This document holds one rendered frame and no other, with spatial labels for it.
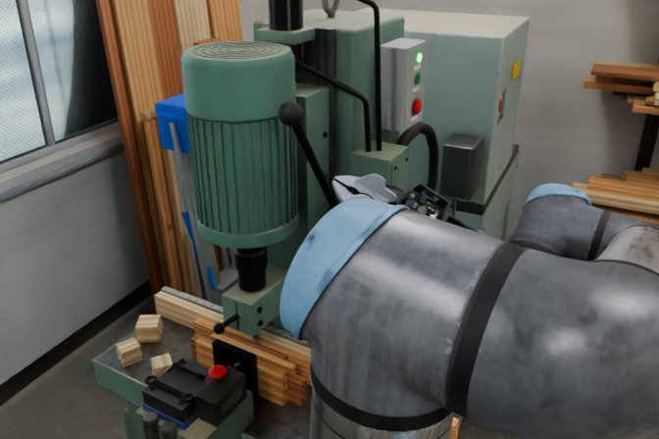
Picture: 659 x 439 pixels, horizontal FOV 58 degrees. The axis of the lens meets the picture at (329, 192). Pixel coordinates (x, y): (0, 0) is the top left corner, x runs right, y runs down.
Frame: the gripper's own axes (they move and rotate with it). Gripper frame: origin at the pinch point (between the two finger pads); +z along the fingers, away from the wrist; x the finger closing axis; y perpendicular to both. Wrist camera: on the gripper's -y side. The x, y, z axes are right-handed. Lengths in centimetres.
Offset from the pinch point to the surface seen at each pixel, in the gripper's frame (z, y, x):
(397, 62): -0.7, -10.4, -33.4
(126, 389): 9, -52, 35
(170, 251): 20, -184, -24
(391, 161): -8.9, -14.2, -17.2
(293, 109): 11.3, 3.8, -4.4
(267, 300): -3.7, -32.0, 11.4
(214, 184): 15.2, -14.5, 4.2
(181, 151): 32, -109, -36
